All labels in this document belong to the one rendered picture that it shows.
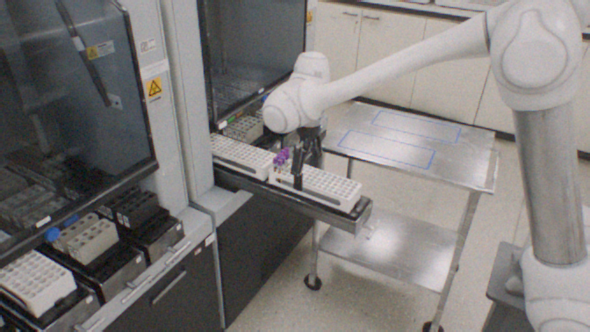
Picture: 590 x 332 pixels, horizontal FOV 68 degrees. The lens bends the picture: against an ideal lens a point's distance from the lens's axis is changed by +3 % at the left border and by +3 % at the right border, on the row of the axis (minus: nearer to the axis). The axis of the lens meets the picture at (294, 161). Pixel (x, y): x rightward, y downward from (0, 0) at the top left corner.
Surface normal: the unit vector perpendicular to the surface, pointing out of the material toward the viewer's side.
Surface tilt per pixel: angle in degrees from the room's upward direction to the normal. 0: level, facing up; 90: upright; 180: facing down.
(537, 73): 82
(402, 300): 0
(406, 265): 0
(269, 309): 0
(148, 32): 90
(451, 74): 90
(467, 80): 90
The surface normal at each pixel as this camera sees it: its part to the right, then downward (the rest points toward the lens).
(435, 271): 0.03, -0.83
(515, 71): -0.41, 0.36
